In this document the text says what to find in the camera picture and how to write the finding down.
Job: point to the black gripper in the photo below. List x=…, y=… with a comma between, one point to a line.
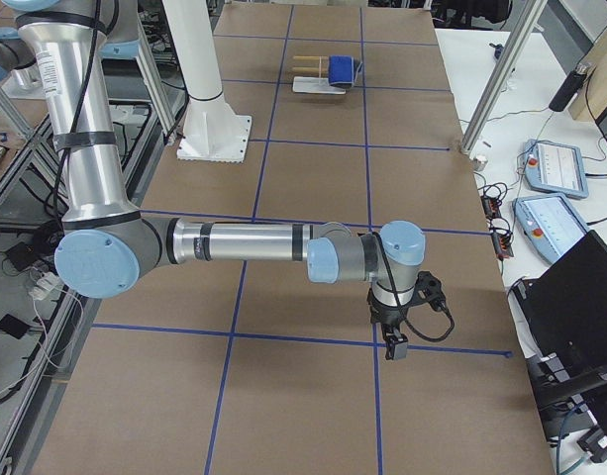
x=386, y=317

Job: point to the blue grey towel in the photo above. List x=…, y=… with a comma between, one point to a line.
x=343, y=71

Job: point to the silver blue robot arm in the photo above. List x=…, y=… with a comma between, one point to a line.
x=108, y=245

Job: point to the white wooden towel rack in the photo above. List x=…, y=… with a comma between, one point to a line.
x=313, y=79

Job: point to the black laptop computer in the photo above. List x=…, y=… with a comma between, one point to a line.
x=566, y=310

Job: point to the near teach pendant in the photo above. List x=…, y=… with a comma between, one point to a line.
x=551, y=224

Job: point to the teach pendant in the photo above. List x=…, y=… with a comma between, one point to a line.
x=554, y=167
x=551, y=224

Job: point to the far teach pendant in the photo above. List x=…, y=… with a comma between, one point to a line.
x=554, y=167

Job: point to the black water bottle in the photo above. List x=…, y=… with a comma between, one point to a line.
x=570, y=86

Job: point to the wooden board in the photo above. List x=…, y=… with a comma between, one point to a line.
x=591, y=101

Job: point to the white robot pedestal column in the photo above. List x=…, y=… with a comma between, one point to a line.
x=212, y=131

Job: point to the aluminium frame post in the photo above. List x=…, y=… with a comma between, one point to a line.
x=514, y=45

